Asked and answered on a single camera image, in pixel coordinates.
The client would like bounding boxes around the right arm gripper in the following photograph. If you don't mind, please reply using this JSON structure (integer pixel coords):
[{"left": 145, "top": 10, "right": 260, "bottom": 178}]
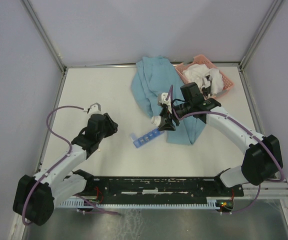
[{"left": 157, "top": 101, "right": 193, "bottom": 132}]

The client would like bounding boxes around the white cap pill bottle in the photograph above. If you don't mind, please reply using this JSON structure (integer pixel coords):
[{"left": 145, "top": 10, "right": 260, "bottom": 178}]
[{"left": 150, "top": 115, "right": 162, "bottom": 127}]

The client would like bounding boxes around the blue weekly pill organizer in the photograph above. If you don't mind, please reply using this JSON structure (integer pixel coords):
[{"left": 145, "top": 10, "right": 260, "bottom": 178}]
[{"left": 130, "top": 128, "right": 164, "bottom": 149}]

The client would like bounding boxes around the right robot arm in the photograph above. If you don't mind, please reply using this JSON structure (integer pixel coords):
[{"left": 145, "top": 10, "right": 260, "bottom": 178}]
[{"left": 151, "top": 82, "right": 285, "bottom": 196}]

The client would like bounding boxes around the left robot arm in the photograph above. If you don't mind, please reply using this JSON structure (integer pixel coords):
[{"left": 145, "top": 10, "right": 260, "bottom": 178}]
[{"left": 12, "top": 113, "right": 118, "bottom": 226}]

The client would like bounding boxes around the light blue cloth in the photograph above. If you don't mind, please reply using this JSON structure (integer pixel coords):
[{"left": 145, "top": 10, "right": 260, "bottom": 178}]
[{"left": 130, "top": 55, "right": 207, "bottom": 146}]

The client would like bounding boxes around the white crumpled cloth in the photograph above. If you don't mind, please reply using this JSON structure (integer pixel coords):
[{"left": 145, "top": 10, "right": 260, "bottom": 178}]
[{"left": 183, "top": 64, "right": 224, "bottom": 98}]

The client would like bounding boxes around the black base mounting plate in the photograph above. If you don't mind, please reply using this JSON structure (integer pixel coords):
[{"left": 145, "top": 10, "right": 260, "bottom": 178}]
[{"left": 81, "top": 176, "right": 244, "bottom": 205}]

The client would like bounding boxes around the pink perforated plastic basket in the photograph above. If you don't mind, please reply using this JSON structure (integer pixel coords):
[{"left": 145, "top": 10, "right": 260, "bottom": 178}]
[{"left": 175, "top": 54, "right": 235, "bottom": 99}]

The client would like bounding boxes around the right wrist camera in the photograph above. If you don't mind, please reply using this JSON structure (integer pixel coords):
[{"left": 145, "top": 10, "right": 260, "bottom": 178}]
[{"left": 157, "top": 92, "right": 173, "bottom": 113}]

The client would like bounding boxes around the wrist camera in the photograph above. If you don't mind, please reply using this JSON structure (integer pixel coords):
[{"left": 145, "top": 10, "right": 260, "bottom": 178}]
[
  {"left": 83, "top": 102, "right": 102, "bottom": 116},
  {"left": 157, "top": 92, "right": 173, "bottom": 113}
]

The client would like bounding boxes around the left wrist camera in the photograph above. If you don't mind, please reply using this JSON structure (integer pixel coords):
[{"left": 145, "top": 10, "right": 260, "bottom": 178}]
[{"left": 83, "top": 102, "right": 102, "bottom": 116}]

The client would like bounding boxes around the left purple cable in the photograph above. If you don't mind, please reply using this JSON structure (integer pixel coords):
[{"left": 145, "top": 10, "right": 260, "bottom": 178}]
[{"left": 22, "top": 105, "right": 122, "bottom": 225}]

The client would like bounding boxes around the white cable duct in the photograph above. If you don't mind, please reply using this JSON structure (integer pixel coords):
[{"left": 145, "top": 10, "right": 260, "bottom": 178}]
[{"left": 53, "top": 197, "right": 222, "bottom": 209}]

